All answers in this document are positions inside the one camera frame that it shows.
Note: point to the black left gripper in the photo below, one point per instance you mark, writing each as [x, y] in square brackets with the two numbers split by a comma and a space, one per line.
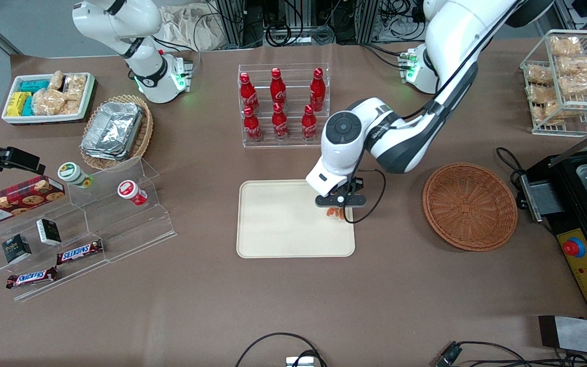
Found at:
[356, 185]

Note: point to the triangle sandwich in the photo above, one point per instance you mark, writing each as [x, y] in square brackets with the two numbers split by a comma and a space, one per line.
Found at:
[334, 213]

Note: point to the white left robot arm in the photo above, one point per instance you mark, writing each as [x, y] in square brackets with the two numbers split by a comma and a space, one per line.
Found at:
[400, 137]

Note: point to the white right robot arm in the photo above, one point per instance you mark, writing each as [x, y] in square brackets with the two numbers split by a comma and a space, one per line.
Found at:
[156, 76]

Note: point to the white rectangular snack tray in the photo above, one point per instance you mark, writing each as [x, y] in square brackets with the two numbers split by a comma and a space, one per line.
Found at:
[44, 119]

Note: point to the beige plastic tray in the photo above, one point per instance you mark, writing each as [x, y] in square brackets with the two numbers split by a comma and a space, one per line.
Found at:
[283, 224]

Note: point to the aluminium foil tray stack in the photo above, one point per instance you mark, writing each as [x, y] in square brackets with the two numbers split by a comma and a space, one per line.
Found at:
[112, 130]

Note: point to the oval light wicker basket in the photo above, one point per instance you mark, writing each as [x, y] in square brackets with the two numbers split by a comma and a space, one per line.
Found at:
[145, 132]

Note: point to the round brown wicker basket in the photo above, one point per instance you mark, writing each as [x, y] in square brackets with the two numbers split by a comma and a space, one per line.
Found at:
[469, 206]

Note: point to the red tartan cookie box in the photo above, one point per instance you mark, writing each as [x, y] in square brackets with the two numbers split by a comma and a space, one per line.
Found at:
[13, 201]

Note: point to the teal snack packet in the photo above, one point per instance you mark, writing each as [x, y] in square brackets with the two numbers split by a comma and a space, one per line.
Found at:
[34, 85]
[28, 106]

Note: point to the yellow snack packet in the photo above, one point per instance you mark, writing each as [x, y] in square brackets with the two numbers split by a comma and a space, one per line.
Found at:
[17, 103]

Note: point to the green lid cup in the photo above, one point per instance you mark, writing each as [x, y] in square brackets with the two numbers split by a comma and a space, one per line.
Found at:
[72, 173]

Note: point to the clear bag of crackers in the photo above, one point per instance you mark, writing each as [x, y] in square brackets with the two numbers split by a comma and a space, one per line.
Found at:
[539, 95]
[73, 106]
[75, 86]
[49, 102]
[576, 66]
[538, 75]
[56, 80]
[564, 46]
[579, 85]

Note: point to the clear acrylic bottle rack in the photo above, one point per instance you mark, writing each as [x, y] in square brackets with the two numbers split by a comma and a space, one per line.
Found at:
[293, 143]

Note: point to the red cola bottle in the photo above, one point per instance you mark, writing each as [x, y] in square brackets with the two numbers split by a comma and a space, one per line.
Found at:
[279, 125]
[248, 94]
[278, 89]
[309, 126]
[252, 127]
[317, 92]

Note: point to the small black white carton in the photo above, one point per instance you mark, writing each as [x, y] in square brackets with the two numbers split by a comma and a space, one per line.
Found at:
[49, 232]

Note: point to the brown chocolate bar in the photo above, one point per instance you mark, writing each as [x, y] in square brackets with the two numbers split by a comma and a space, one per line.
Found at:
[79, 252]
[31, 278]

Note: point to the red lid cup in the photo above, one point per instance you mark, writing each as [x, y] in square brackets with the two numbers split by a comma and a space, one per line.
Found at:
[129, 191]

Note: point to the clear acrylic stepped stand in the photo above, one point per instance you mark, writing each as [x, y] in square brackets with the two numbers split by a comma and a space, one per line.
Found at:
[135, 224]

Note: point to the small silver device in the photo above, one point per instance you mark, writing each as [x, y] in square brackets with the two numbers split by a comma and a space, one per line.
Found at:
[299, 362]

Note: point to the beige cloth bag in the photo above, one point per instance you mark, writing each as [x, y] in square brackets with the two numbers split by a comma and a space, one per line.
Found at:
[191, 28]

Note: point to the black sealing machine yellow panel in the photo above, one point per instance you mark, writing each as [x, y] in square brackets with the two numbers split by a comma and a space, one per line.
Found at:
[581, 278]

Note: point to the aluminium frame post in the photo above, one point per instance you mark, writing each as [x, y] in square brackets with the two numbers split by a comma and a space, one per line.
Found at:
[232, 25]
[367, 20]

